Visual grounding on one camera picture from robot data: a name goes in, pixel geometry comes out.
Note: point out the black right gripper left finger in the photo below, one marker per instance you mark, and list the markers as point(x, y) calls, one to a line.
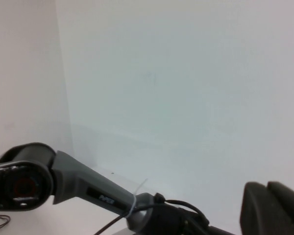
point(254, 210)

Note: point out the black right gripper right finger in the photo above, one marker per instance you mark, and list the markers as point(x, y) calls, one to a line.
point(289, 200)

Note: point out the white zip tie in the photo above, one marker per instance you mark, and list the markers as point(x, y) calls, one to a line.
point(133, 200)

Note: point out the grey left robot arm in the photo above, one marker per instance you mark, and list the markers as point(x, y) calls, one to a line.
point(88, 181)

